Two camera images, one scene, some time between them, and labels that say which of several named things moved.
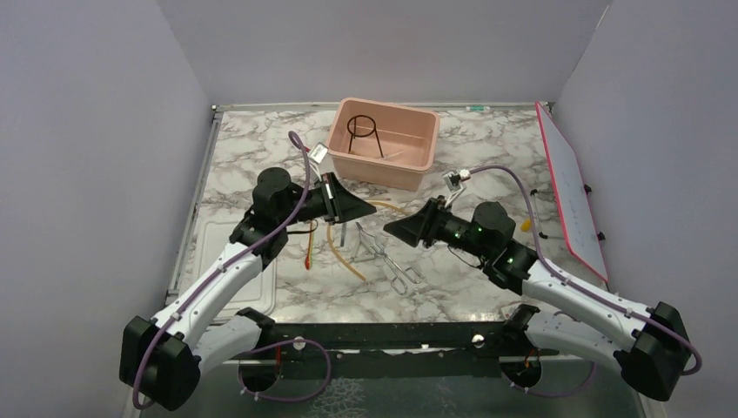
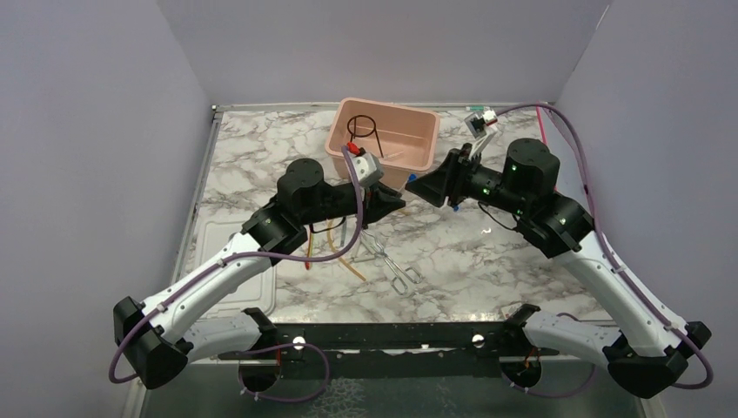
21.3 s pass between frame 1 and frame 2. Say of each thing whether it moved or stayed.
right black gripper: moved
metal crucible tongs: stayed
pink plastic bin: stayed
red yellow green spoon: stayed
